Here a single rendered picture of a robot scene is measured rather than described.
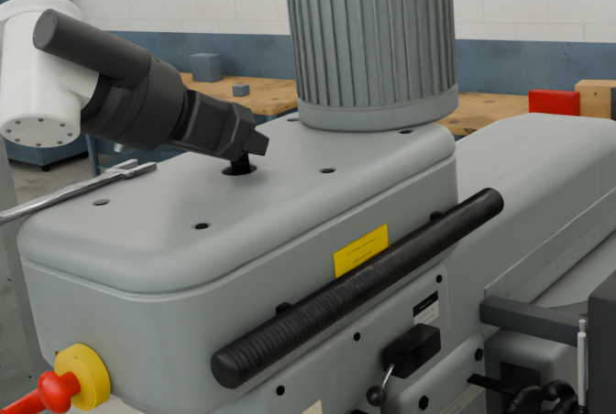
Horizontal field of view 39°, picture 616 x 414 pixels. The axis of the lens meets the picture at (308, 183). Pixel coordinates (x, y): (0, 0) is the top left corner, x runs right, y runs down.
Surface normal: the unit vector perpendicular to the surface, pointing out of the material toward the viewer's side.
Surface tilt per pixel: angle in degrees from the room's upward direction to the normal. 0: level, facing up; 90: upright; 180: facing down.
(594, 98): 90
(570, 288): 0
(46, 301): 90
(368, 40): 90
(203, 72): 90
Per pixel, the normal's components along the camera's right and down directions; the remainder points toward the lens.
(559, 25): -0.64, 0.30
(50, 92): 0.50, -0.36
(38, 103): 0.22, -0.37
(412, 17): 0.41, 0.24
